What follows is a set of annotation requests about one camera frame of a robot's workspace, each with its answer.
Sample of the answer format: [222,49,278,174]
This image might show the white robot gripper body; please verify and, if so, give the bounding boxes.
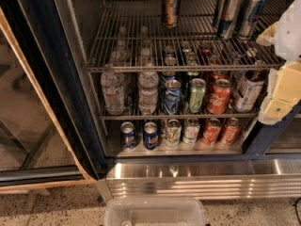
[275,0,301,61]

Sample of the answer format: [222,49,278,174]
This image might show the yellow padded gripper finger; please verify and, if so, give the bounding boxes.
[259,61,301,125]
[256,22,278,46]

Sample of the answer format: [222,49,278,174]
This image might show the redbull can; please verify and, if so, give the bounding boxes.
[237,0,266,40]
[213,0,226,28]
[217,0,243,40]

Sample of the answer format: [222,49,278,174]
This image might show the white blue can middle shelf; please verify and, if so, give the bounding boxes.
[234,71,265,113]

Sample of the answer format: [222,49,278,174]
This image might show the red coca cola can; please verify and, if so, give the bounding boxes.
[207,79,231,115]

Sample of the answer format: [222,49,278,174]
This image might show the right red can bottom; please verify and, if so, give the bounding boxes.
[219,118,241,145]

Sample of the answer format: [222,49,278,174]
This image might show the green can middle shelf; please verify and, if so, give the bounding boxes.
[188,78,206,113]

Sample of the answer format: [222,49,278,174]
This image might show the left red can bottom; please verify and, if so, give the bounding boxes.
[201,118,222,146]

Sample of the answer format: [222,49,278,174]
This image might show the stainless steel fridge base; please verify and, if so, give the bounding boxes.
[96,159,301,202]

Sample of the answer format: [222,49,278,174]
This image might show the brown gold tall can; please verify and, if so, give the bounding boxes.
[161,0,181,28]

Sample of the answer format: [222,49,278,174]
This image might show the right green white can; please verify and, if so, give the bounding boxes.
[182,118,200,144]

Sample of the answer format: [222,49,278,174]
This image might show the green white can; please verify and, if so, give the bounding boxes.
[182,118,200,144]
[166,120,182,147]

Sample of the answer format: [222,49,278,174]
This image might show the blue pepsi can middle shelf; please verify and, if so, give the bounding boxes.
[163,79,182,115]

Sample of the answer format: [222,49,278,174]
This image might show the left green white can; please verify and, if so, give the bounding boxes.
[166,120,182,147]

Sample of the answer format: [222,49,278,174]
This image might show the right blue pepsi can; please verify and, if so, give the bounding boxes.
[143,121,158,150]

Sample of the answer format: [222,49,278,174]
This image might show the blue pepsi can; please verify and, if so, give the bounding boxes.
[143,121,158,150]
[120,121,136,149]

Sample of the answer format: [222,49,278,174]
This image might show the left blue pepsi can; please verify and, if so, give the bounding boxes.
[120,121,136,149]

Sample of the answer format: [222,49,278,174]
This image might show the open glass fridge door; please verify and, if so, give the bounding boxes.
[0,0,105,193]

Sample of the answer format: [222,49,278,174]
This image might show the right clear water bottle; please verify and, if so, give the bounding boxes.
[138,47,159,115]

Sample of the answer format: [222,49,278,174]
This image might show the clear water bottle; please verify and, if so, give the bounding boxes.
[101,51,125,116]
[138,47,159,115]

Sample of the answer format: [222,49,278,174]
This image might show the left clear water bottle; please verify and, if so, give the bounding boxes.
[101,51,125,116]

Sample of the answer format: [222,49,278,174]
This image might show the clear plastic bin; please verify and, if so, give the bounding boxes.
[103,198,205,226]

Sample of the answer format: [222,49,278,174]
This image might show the dark blue fridge frame post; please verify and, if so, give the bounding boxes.
[243,102,301,157]

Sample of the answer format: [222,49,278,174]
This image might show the middle wire fridge shelf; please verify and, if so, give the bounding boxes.
[99,108,259,121]

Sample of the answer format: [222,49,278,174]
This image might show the wire fridge shelf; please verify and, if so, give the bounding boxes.
[87,0,284,73]
[99,108,259,121]

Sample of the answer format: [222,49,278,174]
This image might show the black cable on floor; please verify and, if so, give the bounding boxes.
[293,197,301,226]

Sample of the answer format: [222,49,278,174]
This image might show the top wire fridge shelf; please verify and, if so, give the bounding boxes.
[87,0,284,73]

